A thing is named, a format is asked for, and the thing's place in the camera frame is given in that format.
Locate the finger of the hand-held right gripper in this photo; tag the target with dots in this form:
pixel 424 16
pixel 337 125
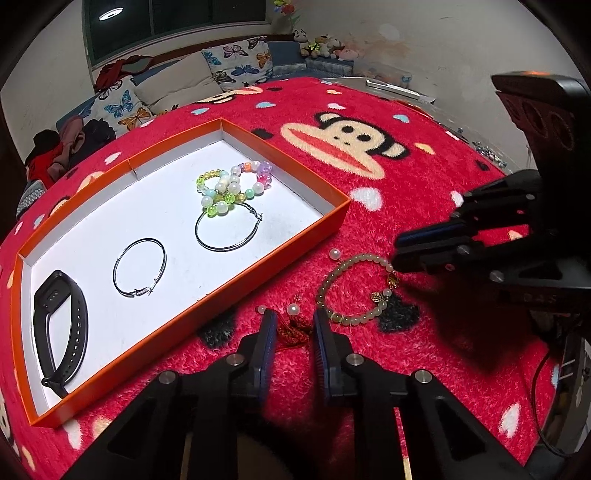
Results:
pixel 425 233
pixel 429 259

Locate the pile of dark and pink clothes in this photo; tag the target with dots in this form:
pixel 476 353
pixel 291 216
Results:
pixel 64 147

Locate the group of plush toys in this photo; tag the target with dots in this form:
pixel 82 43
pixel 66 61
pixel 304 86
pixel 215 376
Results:
pixel 323 46

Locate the grey patterned cushion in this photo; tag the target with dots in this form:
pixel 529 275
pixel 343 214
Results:
pixel 30 196

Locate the small metal bits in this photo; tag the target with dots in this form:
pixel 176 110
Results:
pixel 487 153

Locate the white pearl bead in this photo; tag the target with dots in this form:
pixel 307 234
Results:
pixel 334 254

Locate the butterfly print pillow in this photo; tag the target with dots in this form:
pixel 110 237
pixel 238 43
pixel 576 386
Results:
pixel 120 104
pixel 240 60

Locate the black smart band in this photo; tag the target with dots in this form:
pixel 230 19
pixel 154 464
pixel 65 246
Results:
pixel 53 286

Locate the red tassel pearl earring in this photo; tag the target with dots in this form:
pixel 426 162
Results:
pixel 292 309

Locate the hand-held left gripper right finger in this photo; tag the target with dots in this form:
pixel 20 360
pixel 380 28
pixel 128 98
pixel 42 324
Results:
pixel 321 350

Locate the colourful toy flower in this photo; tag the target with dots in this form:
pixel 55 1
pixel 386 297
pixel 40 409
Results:
pixel 286 8

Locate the blue sofa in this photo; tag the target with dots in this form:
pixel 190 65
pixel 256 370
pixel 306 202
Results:
pixel 288 57

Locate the clear plastic box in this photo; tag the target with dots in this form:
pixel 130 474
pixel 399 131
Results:
pixel 383 74

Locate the red clothes on sofa back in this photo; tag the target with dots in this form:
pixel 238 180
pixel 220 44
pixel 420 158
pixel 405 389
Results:
pixel 120 69

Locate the silver hoop earring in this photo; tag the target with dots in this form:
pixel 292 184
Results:
pixel 195 228
pixel 138 292

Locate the dark window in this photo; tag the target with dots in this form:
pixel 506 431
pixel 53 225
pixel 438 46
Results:
pixel 171 23

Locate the grey pillow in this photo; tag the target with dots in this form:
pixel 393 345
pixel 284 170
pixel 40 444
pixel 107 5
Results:
pixel 180 85

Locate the orange shallow cardboard tray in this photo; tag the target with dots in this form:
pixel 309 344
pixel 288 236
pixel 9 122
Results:
pixel 184 295

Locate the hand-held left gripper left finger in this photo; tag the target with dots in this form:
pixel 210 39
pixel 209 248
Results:
pixel 268 346

